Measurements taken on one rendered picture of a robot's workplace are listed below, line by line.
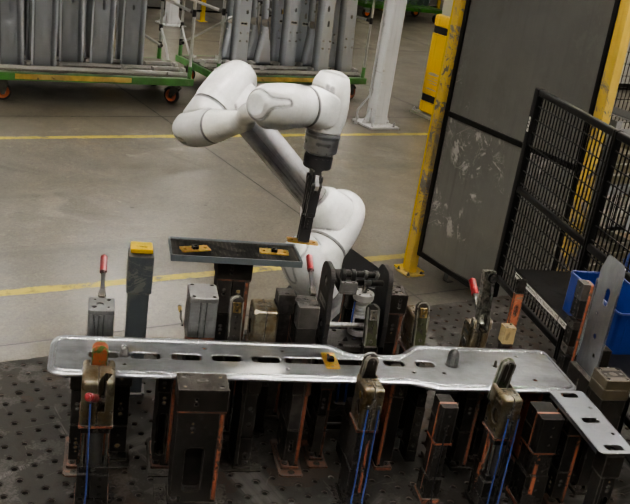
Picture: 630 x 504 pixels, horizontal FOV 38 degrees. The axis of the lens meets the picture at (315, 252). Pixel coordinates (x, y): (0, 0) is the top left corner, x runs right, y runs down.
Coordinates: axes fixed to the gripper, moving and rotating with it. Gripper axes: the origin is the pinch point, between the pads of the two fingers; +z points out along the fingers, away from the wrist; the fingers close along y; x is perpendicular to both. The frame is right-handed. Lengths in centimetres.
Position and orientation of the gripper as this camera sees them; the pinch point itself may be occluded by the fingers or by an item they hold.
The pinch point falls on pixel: (305, 227)
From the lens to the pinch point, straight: 243.3
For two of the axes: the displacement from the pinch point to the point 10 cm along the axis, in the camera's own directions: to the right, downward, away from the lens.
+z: -1.8, 9.4, 2.9
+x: 9.8, 1.4, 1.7
